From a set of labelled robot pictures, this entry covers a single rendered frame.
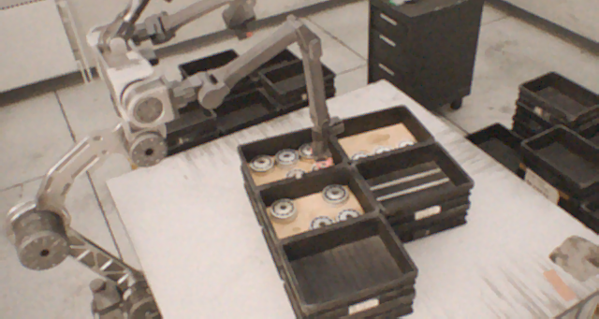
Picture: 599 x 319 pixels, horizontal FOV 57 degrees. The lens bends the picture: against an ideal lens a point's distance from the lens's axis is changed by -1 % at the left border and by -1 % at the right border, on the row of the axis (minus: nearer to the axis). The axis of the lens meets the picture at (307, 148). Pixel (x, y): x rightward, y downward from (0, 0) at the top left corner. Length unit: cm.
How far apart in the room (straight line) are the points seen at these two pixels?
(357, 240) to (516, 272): 60
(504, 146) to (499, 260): 137
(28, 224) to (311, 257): 103
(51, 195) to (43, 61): 272
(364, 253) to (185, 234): 77
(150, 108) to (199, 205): 84
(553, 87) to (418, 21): 92
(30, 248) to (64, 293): 113
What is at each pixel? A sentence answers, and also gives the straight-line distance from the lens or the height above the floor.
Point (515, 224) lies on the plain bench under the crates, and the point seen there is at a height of 70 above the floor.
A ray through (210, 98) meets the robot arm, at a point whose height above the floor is 143.
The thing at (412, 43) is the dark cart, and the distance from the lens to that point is 359.
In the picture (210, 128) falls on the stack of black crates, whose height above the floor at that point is 52.
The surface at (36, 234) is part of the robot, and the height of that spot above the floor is 97.
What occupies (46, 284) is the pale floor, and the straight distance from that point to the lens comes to 342.
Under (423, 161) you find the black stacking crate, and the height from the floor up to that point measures 84.
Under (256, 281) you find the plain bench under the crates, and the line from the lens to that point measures 217.
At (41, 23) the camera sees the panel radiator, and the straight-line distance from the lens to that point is 478.
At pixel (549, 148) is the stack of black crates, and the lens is 322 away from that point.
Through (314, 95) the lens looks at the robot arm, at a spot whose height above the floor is 127.
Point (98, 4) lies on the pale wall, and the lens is 493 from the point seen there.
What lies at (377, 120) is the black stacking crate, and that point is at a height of 88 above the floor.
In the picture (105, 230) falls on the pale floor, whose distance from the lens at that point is 358.
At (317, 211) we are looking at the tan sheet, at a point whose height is 83.
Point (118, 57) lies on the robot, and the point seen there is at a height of 153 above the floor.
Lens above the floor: 238
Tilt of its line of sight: 38 degrees down
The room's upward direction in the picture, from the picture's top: 4 degrees counter-clockwise
